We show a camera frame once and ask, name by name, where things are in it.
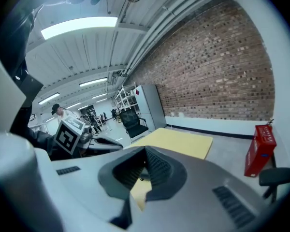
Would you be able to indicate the black padded chair armrest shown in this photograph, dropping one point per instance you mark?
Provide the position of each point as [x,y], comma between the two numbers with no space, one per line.
[276,176]

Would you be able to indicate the ceiling air conditioner unit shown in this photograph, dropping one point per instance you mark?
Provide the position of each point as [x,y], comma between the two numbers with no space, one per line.
[116,78]

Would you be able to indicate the grey metal cabinet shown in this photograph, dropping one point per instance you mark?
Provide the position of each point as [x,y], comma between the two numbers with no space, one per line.
[151,107]

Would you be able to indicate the white ceiling pipe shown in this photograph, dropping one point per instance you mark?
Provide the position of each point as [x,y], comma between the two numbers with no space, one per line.
[159,25]

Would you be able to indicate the black swivel chair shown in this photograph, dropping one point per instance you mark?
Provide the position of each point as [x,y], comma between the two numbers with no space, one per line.
[114,115]

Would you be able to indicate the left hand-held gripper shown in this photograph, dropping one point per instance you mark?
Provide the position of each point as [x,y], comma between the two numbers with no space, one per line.
[67,136]

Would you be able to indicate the red fire extinguisher box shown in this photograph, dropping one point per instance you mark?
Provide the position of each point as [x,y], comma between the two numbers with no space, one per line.
[259,151]

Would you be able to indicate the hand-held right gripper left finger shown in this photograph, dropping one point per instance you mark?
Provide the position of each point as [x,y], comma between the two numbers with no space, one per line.
[120,173]

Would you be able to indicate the yellow table mat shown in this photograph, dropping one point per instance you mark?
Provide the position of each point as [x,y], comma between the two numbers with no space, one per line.
[178,141]

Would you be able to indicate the white metal shelf rack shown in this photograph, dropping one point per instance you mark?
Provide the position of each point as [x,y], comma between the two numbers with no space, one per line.
[125,98]

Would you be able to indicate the black mesh office chair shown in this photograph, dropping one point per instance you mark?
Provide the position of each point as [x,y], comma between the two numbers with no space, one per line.
[133,123]

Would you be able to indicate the long ceiling light panel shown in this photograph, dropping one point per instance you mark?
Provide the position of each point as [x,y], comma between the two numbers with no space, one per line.
[73,105]
[79,26]
[93,82]
[83,107]
[49,98]
[101,100]
[99,96]

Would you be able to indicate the person's left forearm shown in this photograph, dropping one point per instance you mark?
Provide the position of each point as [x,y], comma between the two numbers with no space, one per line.
[36,139]

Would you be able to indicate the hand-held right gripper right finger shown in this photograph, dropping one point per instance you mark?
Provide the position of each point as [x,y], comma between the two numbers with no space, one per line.
[164,173]

